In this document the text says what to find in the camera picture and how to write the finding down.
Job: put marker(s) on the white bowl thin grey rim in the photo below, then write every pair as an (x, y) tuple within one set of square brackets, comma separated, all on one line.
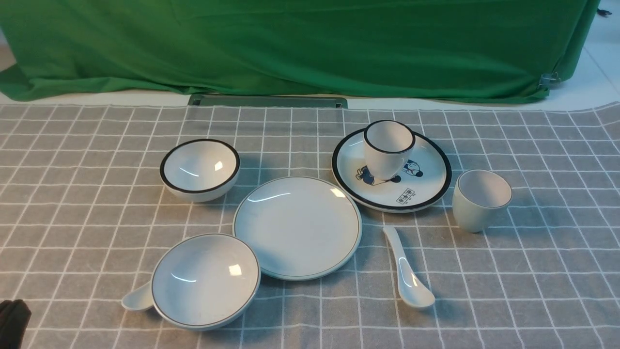
[(205, 282)]

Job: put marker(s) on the plain white ceramic spoon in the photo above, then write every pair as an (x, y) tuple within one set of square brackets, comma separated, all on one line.
[(411, 290)]

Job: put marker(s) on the white cup thin rim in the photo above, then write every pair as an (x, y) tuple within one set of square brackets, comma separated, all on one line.
[(479, 195)]

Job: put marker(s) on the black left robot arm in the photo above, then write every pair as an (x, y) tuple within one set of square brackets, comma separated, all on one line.
[(14, 319)]

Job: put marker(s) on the white plate thin grey rim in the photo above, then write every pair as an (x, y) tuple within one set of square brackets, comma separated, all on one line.
[(300, 228)]

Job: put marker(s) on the white cup black rim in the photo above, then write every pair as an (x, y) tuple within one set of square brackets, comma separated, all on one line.
[(387, 146)]

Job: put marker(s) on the white bowl black rim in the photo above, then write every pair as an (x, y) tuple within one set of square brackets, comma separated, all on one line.
[(200, 170)]

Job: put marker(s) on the white plate black rim cartoon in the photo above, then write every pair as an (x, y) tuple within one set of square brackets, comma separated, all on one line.
[(422, 181)]

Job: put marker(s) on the grey checked tablecloth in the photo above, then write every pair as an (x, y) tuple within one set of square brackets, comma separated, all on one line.
[(85, 217)]

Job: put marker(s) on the metal clip on cloth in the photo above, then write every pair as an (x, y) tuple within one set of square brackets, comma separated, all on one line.
[(549, 81)]

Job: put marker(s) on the green backdrop cloth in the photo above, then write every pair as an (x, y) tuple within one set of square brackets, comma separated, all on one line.
[(456, 50)]

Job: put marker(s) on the white spoon printed handle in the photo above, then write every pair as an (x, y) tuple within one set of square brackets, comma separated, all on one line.
[(140, 299)]

